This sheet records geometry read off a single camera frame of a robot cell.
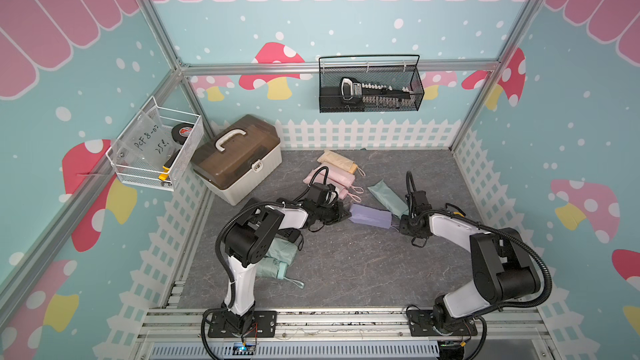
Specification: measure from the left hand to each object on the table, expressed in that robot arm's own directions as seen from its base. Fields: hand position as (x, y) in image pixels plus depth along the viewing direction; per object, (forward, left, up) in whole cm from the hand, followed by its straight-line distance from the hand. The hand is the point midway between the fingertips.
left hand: (351, 217), depth 94 cm
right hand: (-2, -22, -3) cm, 22 cm away
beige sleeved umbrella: (+29, +5, 0) cm, 30 cm away
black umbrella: (-6, +22, -2) cm, 23 cm away
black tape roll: (+14, +57, +30) cm, 66 cm away
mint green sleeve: (-13, +25, -1) cm, 28 cm away
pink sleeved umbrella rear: (+9, +9, +15) cm, 20 cm away
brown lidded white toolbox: (+14, +42, +17) cm, 47 cm away
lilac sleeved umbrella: (+1, -6, 0) cm, 6 cm away
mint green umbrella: (-19, +27, 0) cm, 34 cm away
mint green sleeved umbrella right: (+8, -17, 0) cm, 19 cm away
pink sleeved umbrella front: (+13, +3, 0) cm, 13 cm away
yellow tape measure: (+5, -43, -3) cm, 44 cm away
